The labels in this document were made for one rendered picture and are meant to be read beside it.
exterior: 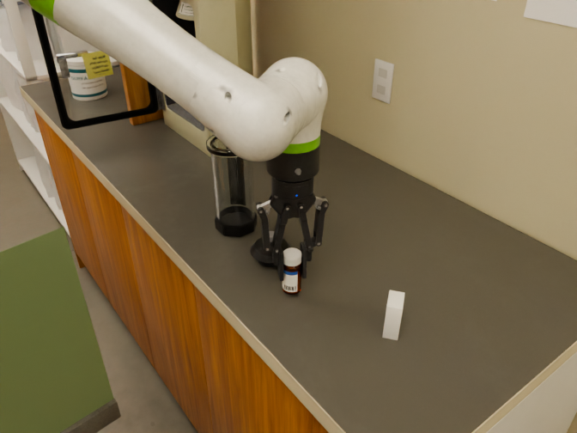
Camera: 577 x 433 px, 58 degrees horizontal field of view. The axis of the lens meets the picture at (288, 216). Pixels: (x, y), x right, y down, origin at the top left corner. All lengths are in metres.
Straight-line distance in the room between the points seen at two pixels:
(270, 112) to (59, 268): 0.35
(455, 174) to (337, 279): 0.51
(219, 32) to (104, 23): 0.74
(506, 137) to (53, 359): 1.05
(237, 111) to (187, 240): 0.59
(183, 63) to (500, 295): 0.77
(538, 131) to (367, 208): 0.43
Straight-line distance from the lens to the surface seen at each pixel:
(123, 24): 0.77
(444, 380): 0.96
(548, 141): 1.30
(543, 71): 1.27
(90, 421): 0.94
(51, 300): 0.77
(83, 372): 0.87
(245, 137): 0.70
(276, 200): 0.93
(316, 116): 0.83
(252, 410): 1.29
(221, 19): 1.48
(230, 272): 1.13
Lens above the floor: 1.66
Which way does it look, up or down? 34 degrees down
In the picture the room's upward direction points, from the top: straight up
